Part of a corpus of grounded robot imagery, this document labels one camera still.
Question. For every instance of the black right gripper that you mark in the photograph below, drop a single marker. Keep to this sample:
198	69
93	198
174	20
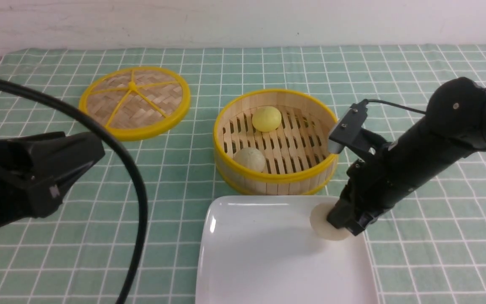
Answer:
376	183

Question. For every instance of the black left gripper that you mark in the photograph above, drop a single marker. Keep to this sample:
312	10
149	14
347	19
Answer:
36	172

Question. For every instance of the white steamed bun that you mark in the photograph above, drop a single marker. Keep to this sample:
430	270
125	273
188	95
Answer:
322	228
250	158

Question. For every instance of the yellow steamed bun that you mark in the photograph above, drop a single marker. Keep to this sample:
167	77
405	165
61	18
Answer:
266	119

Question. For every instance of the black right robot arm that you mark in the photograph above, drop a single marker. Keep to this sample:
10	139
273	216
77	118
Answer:
452	127

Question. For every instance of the white square plate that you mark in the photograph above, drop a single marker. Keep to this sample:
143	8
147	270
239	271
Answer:
262	250

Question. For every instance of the yellow rimmed bamboo steamer basket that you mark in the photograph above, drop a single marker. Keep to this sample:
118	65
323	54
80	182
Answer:
297	160

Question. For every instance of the green checked tablecloth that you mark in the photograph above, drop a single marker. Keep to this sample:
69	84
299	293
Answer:
431	249

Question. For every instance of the yellow bamboo steamer lid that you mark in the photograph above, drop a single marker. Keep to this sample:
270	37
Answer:
137	103

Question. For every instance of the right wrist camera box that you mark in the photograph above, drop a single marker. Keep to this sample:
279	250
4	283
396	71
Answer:
347	132

